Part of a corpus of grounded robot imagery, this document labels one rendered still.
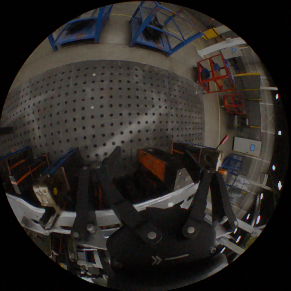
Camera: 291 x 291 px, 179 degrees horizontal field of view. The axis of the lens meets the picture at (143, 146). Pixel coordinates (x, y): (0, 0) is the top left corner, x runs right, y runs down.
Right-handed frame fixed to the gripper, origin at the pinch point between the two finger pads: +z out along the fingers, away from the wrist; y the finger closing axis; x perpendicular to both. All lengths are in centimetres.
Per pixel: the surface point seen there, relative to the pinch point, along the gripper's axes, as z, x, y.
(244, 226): -30, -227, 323
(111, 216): -3.1, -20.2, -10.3
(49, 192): -9.5, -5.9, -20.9
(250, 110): 313, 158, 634
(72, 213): -7.4, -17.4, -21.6
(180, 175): 5.5, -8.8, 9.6
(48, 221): -15.0, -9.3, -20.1
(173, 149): 42.9, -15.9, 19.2
